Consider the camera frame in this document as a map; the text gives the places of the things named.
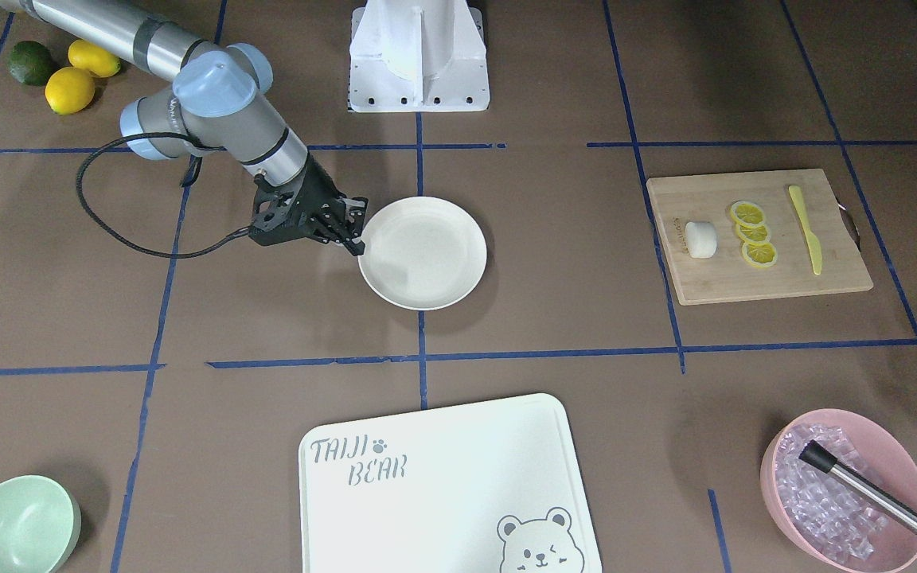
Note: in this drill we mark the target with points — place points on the middle lemon slice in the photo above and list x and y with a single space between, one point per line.
753 234

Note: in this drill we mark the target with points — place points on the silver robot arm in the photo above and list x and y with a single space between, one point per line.
216 101

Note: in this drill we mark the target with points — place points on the yellow plastic knife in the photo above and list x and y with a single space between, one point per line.
812 241

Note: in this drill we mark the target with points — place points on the white bear serving tray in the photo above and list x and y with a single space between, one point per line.
492 486

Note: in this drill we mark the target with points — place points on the top lemon slice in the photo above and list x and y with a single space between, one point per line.
747 214

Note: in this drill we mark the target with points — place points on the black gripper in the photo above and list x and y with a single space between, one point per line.
318 191

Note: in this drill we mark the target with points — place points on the pink bowl with ice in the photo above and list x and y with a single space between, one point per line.
827 519

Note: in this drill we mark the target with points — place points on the lower yellow lemon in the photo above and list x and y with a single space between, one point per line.
70 90

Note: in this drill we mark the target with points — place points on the yellow lemon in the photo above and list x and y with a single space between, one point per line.
99 62
70 90

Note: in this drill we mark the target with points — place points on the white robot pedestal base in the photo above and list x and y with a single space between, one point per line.
417 56

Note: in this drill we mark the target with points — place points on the lemon slice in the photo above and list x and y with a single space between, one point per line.
747 214
753 234
762 255

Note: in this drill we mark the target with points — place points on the green lime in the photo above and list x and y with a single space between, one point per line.
31 63

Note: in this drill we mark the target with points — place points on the bamboo cutting board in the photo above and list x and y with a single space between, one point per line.
736 237

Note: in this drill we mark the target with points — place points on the bottom lemon slice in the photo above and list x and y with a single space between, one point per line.
762 255

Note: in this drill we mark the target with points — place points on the metal rod black tip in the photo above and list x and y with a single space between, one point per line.
822 460

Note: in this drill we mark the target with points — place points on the mint green bowl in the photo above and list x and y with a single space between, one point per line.
40 524

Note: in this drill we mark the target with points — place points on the cream round plate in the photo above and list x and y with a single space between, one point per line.
423 253

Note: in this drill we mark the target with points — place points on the upper yellow lemon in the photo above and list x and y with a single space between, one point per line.
99 62

